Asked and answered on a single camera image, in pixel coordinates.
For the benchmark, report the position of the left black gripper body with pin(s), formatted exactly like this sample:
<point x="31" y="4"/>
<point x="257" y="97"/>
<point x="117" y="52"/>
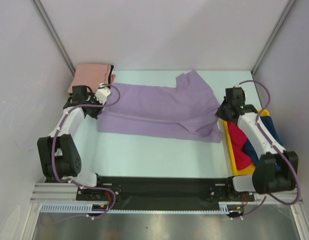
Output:
<point x="94" y="111"/>

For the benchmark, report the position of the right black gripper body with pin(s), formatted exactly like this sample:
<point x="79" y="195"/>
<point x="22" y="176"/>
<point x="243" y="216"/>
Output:
<point x="222" y="112"/>

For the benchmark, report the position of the purple t shirt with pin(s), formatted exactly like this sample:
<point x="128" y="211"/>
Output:
<point x="184" y="112"/>

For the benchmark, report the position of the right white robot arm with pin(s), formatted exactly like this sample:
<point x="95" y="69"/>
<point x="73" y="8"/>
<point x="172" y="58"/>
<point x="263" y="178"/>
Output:
<point x="277" y="167"/>

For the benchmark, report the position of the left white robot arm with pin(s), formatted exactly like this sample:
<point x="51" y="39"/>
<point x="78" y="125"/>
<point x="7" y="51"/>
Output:
<point x="58" y="154"/>

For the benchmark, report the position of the folded pink t shirt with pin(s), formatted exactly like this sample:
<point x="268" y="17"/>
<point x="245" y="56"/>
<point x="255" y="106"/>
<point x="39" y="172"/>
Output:
<point x="90" y="74"/>

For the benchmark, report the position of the yellow plastic bin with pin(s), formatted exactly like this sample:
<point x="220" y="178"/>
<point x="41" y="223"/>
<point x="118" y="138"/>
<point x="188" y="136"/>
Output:
<point x="247" y="171"/>

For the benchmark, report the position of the red t shirt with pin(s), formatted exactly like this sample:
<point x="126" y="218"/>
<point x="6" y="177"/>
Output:
<point x="238" y="141"/>

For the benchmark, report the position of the navy blue t shirt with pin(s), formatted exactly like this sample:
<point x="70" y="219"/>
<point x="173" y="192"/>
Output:
<point x="248" y="147"/>

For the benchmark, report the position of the folded black t shirt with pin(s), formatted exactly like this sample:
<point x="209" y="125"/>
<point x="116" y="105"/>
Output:
<point x="110" y="73"/>

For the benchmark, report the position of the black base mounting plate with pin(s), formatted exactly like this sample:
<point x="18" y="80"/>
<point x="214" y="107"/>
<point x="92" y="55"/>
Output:
<point x="161" y="193"/>

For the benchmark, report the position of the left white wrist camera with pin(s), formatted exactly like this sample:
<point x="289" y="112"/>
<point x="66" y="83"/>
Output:
<point x="102" y="93"/>

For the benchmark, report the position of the left corner aluminium post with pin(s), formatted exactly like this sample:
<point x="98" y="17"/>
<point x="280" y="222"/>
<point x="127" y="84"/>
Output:
<point x="48" y="24"/>

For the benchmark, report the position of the corner aluminium post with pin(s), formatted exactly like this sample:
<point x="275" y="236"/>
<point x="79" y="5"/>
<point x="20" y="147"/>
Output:
<point x="274" y="33"/>
<point x="48" y="24"/>

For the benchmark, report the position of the slotted cable duct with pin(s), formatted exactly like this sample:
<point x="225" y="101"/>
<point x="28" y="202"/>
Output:
<point x="99" y="208"/>

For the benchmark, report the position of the aluminium frame rail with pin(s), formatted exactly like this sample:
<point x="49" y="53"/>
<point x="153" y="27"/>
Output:
<point x="54" y="193"/>

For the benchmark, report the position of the right corner aluminium post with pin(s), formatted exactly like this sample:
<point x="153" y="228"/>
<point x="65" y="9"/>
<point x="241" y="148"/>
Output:
<point x="274" y="33"/>

